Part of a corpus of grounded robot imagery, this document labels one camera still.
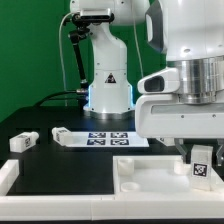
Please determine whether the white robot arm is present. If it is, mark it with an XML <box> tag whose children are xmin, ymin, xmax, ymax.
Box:
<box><xmin>70</xmin><ymin>0</ymin><xmax>224</xmax><ymax>153</ymax></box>

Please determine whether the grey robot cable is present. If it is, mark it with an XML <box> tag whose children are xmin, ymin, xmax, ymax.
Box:
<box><xmin>131</xmin><ymin>0</ymin><xmax>145</xmax><ymax>79</ymax></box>

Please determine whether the white square tabletop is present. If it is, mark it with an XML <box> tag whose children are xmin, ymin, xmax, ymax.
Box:
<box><xmin>113</xmin><ymin>156</ymin><xmax>224</xmax><ymax>194</ymax></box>

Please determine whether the white sheet with fiducial tags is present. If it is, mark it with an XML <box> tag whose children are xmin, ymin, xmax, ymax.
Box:
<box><xmin>66</xmin><ymin>132</ymin><xmax>149</xmax><ymax>148</ymax></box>

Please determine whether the grey camera cable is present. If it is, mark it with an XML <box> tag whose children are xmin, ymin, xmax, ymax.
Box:
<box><xmin>58</xmin><ymin>13</ymin><xmax>74</xmax><ymax>107</ymax></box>

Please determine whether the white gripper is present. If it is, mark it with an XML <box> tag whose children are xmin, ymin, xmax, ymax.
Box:
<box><xmin>135</xmin><ymin>68</ymin><xmax>224</xmax><ymax>166</ymax></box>

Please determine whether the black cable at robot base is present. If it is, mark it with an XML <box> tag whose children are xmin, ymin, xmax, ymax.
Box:
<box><xmin>33</xmin><ymin>88</ymin><xmax>90</xmax><ymax>108</ymax></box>

